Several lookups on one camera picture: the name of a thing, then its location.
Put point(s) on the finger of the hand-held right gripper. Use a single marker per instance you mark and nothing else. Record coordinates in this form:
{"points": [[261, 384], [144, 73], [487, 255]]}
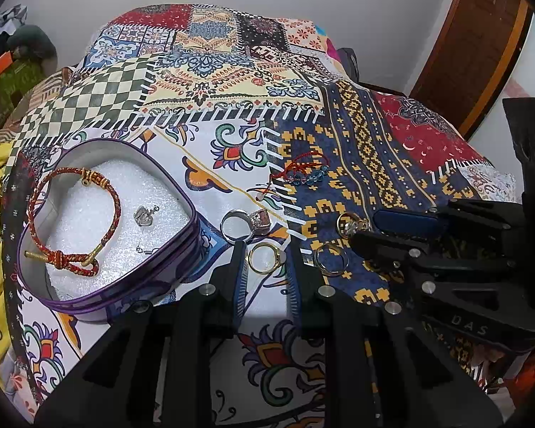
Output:
{"points": [[405, 223], [383, 246]]}

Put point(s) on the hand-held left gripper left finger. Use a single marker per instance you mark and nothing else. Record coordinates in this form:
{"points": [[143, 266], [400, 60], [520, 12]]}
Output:
{"points": [[240, 285]]}

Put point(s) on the white foam pad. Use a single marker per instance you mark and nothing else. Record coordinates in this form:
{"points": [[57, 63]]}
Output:
{"points": [[93, 240]]}

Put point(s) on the silver heart pendant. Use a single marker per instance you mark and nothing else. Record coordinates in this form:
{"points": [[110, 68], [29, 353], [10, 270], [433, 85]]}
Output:
{"points": [[143, 215]]}

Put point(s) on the small silver earring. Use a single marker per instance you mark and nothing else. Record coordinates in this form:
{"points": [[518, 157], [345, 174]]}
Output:
{"points": [[145, 250]]}

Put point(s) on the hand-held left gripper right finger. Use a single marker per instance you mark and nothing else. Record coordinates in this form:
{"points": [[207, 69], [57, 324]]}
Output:
{"points": [[293, 290]]}

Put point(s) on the grey cloth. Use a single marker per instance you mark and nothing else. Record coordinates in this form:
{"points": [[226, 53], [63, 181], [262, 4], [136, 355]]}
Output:
{"points": [[4, 22]]}

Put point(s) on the orange and green box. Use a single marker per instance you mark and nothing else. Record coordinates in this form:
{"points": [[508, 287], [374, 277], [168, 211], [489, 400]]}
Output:
{"points": [[0, 84]]}

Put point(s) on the patchwork printed blanket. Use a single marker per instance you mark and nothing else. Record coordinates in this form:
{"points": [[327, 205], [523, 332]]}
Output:
{"points": [[232, 71]]}

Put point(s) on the brown wooden door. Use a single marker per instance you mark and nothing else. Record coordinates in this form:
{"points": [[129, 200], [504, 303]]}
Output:
{"points": [[472, 44]]}

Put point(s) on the dark green clothing heap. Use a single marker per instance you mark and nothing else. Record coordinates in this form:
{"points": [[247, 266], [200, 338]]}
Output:
{"points": [[31, 40]]}

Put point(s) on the dark bag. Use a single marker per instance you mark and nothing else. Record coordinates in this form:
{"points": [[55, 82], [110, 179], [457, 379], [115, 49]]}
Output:
{"points": [[350, 64]]}

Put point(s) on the purple heart-shaped jewelry box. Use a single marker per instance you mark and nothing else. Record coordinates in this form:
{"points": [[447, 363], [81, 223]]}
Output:
{"points": [[160, 272]]}

